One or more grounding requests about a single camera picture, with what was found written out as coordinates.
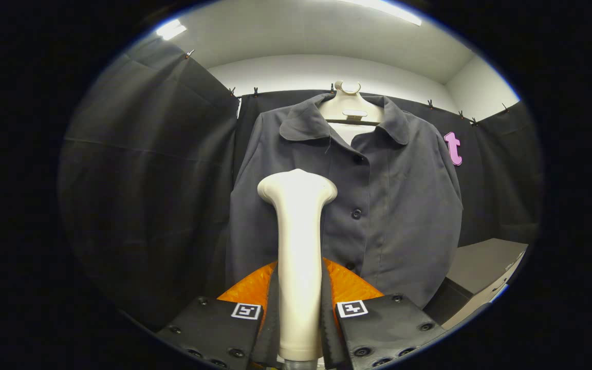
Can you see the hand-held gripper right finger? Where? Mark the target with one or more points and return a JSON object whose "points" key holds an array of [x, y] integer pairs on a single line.
{"points": [[331, 334]]}

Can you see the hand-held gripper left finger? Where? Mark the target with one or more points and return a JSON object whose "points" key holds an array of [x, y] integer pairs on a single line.
{"points": [[267, 329]]}

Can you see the white garment steamer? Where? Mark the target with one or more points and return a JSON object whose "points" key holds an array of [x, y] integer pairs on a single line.
{"points": [[298, 246]]}

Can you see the dark grey button shirt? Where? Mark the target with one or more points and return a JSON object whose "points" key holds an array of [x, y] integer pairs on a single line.
{"points": [[404, 205]]}

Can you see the cream plastic clothes hanger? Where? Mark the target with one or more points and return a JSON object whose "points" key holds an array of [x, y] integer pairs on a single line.
{"points": [[350, 105]]}

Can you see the grey drawer cabinet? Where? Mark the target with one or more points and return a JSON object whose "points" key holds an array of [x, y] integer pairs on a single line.
{"points": [[481, 264]]}

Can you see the small ceiling light panel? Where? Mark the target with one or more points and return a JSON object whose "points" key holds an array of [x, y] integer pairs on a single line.
{"points": [[171, 29]]}

